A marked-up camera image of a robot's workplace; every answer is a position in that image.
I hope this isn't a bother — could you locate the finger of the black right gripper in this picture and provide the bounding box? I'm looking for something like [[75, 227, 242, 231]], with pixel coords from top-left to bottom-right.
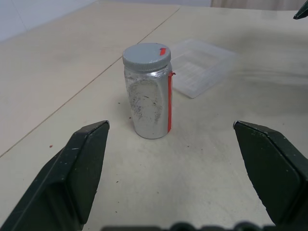
[[293, 1, 308, 20]]

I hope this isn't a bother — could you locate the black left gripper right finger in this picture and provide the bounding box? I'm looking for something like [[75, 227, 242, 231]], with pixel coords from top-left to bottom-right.
[[232, 120, 308, 231]]

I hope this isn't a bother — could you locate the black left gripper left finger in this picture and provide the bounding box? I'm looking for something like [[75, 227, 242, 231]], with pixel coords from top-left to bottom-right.
[[0, 120, 110, 231]]

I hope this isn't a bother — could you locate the clear glass jar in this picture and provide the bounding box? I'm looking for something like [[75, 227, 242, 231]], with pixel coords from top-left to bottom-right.
[[124, 60, 175, 140]]

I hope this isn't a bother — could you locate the clear plastic lid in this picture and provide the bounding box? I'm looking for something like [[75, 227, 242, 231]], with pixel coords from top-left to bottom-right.
[[170, 38, 239, 99]]

